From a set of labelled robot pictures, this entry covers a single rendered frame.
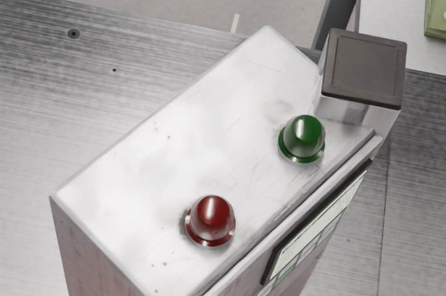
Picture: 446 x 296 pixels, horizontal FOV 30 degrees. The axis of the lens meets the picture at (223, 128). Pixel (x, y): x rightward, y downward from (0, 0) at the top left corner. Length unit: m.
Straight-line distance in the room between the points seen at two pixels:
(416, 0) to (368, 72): 0.95
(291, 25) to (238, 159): 1.94
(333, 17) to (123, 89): 0.92
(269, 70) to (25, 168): 0.73
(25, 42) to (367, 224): 0.57
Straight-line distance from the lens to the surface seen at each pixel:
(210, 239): 0.42
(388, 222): 1.19
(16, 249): 1.13
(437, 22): 1.35
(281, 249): 0.45
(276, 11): 2.40
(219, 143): 0.45
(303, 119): 0.44
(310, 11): 2.42
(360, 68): 0.47
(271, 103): 0.47
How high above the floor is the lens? 1.87
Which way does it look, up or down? 60 degrees down
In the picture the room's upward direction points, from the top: 11 degrees clockwise
